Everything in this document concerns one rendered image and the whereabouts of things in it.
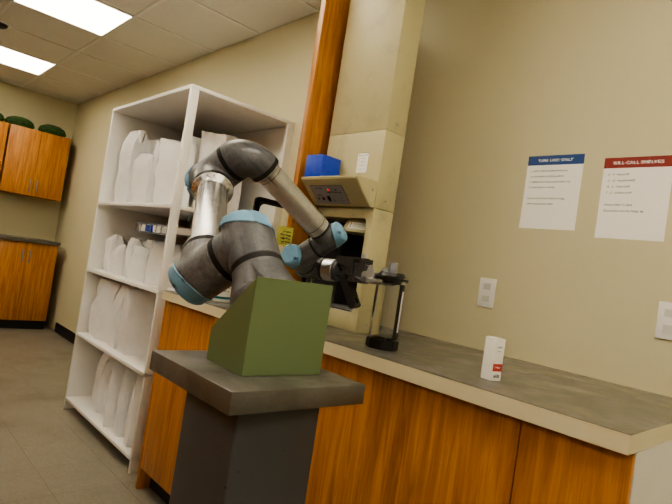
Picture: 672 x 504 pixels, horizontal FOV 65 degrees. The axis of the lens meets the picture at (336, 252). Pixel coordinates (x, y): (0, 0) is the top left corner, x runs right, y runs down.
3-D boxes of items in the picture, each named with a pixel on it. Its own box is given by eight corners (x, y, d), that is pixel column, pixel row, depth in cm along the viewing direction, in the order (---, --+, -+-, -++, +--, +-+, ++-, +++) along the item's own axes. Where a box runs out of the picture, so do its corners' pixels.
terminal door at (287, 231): (302, 306, 218) (316, 210, 219) (239, 301, 198) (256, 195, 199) (300, 305, 219) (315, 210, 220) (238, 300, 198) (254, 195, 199)
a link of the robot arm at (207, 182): (209, 259, 112) (220, 136, 154) (159, 293, 117) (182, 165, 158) (247, 289, 119) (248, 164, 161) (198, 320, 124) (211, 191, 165)
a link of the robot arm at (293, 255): (302, 232, 170) (320, 243, 179) (275, 250, 174) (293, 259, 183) (310, 252, 166) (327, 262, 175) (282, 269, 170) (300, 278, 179)
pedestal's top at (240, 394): (228, 416, 87) (232, 392, 87) (148, 368, 111) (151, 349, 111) (363, 404, 109) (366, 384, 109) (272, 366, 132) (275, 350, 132)
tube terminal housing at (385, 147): (343, 320, 237) (369, 151, 240) (399, 334, 214) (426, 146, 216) (301, 317, 220) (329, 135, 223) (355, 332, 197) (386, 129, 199)
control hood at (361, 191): (318, 206, 222) (321, 182, 222) (374, 207, 198) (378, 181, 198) (297, 200, 214) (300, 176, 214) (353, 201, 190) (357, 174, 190)
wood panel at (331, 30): (355, 318, 253) (398, 32, 257) (359, 319, 251) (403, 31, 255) (272, 313, 220) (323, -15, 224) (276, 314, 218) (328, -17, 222)
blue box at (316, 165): (321, 182, 221) (325, 161, 221) (338, 182, 213) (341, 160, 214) (303, 176, 214) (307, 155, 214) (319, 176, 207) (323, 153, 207)
